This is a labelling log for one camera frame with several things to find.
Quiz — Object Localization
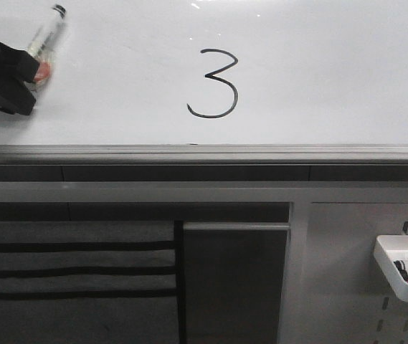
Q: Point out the grey fabric pocket organizer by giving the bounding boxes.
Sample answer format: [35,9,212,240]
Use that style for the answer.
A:
[0,221,186,343]

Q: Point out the white slotted pegboard panel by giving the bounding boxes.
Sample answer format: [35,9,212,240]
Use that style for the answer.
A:
[279,203,408,343]

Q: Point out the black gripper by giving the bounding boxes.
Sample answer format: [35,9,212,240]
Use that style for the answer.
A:
[0,43,39,115]

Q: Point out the white plastic storage tray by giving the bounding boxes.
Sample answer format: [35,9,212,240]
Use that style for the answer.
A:
[374,235,408,302]

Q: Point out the white whiteboard with metal frame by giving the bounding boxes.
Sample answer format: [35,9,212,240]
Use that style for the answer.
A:
[0,1,408,163]

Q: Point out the white black-tipped whiteboard marker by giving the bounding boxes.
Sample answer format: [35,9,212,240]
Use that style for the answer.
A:
[27,4,66,92]

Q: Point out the dark grey hanging panel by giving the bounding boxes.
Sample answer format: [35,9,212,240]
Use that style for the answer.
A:
[184,226,288,343]

